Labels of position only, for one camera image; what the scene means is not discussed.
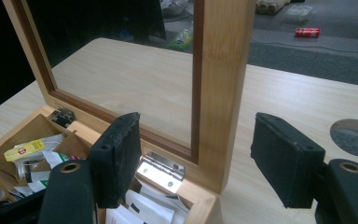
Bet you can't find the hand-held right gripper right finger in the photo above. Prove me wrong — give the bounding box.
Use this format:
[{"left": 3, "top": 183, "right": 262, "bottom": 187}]
[{"left": 250, "top": 112, "right": 326, "bottom": 209}]

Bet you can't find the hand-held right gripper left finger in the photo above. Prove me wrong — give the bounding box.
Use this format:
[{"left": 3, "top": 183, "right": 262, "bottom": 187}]
[{"left": 88, "top": 111, "right": 143, "bottom": 209}]

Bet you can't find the green packet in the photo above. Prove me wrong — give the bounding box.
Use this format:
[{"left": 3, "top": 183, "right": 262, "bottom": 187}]
[{"left": 167, "top": 28, "right": 194, "bottom": 52}]

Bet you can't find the wooden box with glass lid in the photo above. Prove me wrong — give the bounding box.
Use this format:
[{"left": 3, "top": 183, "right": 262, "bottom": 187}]
[{"left": 0, "top": 0, "right": 257, "bottom": 224}]

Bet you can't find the clear plastic container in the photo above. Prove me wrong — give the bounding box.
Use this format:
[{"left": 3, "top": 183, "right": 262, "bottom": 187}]
[{"left": 281, "top": 4, "right": 314, "bottom": 24}]

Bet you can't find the yellow label tea bag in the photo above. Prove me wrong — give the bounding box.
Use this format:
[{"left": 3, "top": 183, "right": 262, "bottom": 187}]
[{"left": 3, "top": 139, "right": 46, "bottom": 162}]

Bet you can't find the red can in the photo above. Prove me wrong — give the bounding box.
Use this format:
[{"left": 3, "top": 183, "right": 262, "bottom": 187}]
[{"left": 294, "top": 27, "right": 322, "bottom": 39}]

